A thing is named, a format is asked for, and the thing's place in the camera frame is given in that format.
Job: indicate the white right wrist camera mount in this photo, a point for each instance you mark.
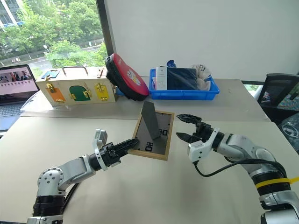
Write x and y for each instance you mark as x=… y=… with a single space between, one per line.
x=201 y=149

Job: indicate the dark blue flat package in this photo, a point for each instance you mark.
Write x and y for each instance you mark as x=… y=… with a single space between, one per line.
x=182 y=79

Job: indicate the blue plastic bin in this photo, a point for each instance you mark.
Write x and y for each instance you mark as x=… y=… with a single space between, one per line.
x=184 y=94

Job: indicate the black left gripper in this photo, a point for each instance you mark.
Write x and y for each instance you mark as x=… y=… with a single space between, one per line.
x=109 y=156

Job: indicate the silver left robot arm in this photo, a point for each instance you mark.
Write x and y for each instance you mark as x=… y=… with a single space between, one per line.
x=70 y=168

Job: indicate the small blue plastic object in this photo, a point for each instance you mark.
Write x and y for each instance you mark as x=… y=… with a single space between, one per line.
x=119 y=91

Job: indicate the dark window frame post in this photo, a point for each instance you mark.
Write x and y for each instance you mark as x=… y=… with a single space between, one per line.
x=106 y=25

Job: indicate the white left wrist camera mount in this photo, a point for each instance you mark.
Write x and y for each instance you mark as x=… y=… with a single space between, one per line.
x=100 y=137

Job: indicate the wooden picture frame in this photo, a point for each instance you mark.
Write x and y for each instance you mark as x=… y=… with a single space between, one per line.
x=161 y=140

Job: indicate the open laptop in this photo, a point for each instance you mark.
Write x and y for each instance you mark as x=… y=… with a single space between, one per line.
x=16 y=88

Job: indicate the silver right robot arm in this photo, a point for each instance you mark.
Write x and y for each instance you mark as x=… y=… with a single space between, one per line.
x=250 y=149

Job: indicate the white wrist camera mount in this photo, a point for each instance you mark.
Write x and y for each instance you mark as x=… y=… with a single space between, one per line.
x=201 y=149
x=100 y=137

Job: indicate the black mesh office chair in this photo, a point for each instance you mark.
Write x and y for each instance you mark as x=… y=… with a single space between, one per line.
x=280 y=93

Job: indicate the wooden latch lock box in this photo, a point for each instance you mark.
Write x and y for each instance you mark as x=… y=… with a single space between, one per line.
x=77 y=92

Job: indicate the red black boxing pad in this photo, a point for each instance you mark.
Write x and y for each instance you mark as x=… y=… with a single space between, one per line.
x=130 y=77

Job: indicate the white slim carton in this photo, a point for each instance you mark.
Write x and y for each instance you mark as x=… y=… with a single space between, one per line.
x=161 y=78

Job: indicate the yellow zip tie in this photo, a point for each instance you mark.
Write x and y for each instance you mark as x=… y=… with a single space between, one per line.
x=275 y=182

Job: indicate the white plush cloth toy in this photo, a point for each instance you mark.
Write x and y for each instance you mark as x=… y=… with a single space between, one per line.
x=204 y=79

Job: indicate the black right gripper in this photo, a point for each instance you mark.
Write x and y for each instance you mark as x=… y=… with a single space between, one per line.
x=203 y=131

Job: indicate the black bag white print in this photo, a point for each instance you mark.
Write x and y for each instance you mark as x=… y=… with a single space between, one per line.
x=290 y=131

